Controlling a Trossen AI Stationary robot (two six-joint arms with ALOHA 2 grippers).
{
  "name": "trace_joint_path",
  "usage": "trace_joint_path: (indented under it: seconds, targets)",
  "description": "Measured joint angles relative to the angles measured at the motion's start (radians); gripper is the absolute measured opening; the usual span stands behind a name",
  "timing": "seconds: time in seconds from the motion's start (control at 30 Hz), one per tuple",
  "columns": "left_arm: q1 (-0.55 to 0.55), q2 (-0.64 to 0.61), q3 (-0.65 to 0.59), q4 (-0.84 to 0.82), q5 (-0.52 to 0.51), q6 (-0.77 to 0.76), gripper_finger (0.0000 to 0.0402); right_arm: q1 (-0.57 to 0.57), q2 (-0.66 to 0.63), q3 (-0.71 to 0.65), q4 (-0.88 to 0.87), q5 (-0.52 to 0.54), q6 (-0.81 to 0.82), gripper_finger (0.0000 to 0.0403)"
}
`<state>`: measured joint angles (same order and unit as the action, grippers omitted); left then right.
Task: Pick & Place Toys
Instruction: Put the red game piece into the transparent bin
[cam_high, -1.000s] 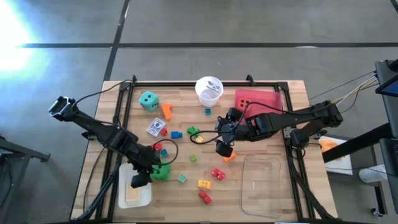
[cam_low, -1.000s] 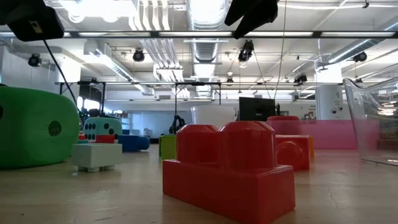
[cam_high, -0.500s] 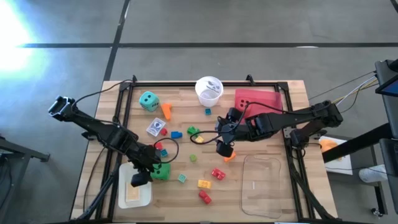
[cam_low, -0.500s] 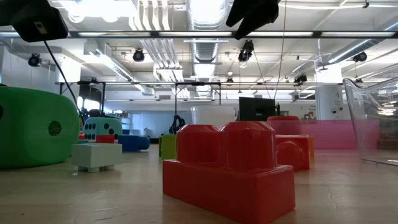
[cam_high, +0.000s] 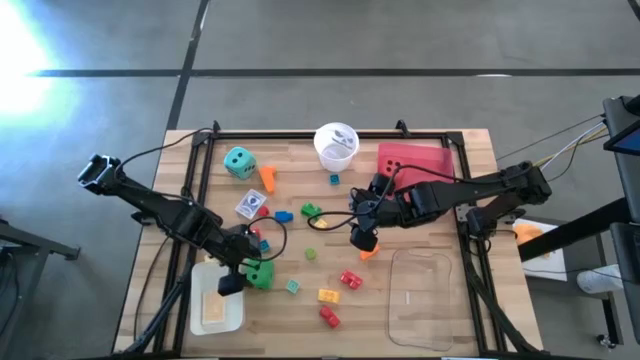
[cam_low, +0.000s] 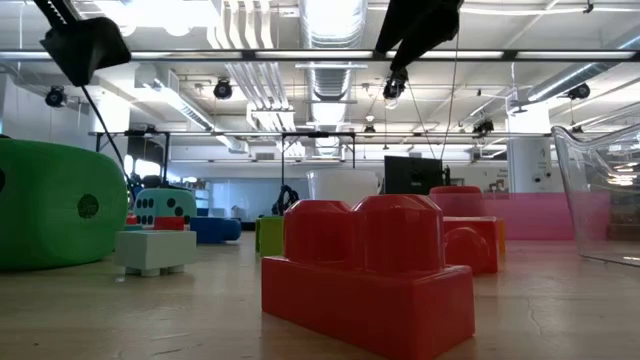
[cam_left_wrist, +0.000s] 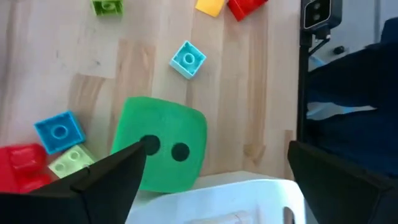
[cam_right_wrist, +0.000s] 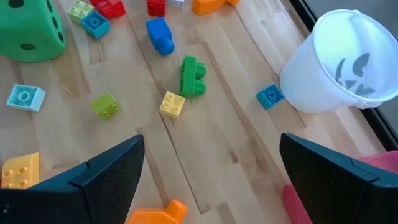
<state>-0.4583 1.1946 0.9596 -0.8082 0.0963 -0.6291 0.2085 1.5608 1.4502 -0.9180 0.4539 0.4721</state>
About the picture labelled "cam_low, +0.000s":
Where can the black background frame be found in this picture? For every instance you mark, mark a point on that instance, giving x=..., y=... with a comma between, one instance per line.
x=166, y=150

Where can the red two-stud brick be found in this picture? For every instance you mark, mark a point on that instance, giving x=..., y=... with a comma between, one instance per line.
x=370, y=300
x=475, y=240

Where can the blue small brick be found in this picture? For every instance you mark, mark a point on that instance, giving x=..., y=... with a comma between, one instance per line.
x=132, y=228

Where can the silver round ceiling duct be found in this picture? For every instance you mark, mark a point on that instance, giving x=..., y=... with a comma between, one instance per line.
x=330, y=85

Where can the blue two-stud brick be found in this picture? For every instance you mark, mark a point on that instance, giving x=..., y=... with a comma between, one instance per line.
x=215, y=230

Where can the green small brick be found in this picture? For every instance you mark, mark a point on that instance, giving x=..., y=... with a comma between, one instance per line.
x=270, y=236

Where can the teal foam die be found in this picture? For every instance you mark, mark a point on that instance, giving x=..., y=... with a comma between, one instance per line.
x=162, y=200

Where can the white column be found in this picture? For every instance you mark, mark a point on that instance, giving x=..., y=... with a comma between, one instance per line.
x=530, y=160

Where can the black monitor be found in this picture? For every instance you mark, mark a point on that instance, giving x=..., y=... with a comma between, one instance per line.
x=412, y=175

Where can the playing card deck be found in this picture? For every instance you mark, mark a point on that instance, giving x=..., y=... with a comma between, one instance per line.
x=131, y=219

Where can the pale teal small brick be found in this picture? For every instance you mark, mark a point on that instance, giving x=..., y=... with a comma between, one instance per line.
x=155, y=250

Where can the green foam die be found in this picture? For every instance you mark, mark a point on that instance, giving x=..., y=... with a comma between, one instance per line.
x=50, y=210

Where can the white rectangular air duct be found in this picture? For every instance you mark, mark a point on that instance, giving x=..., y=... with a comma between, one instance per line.
x=175, y=100

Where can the black overhead light bar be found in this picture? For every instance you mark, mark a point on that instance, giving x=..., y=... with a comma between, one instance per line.
x=210, y=56

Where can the white plastic cup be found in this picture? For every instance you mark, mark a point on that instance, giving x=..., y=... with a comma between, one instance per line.
x=342, y=185

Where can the black ceiling spotlight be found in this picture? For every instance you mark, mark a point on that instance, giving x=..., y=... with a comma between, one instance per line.
x=482, y=126
x=55, y=96
x=370, y=130
x=579, y=91
x=223, y=89

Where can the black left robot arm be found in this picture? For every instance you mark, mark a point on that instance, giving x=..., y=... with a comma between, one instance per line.
x=55, y=10

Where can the black hanging camera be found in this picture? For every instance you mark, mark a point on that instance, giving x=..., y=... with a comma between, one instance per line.
x=395, y=86

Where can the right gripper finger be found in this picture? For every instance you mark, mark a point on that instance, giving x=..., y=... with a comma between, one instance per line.
x=402, y=22
x=440, y=25

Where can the silver slanted ceiling duct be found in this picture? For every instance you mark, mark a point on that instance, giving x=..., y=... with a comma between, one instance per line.
x=575, y=75

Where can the pink plastic bin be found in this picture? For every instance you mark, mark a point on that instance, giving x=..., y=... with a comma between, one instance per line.
x=530, y=215

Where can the clear plastic bin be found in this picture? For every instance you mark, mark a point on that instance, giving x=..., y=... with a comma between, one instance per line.
x=600, y=210

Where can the orange block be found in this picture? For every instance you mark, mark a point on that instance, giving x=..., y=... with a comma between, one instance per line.
x=500, y=235

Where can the black background robot arm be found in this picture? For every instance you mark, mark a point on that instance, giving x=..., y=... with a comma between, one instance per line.
x=285, y=200

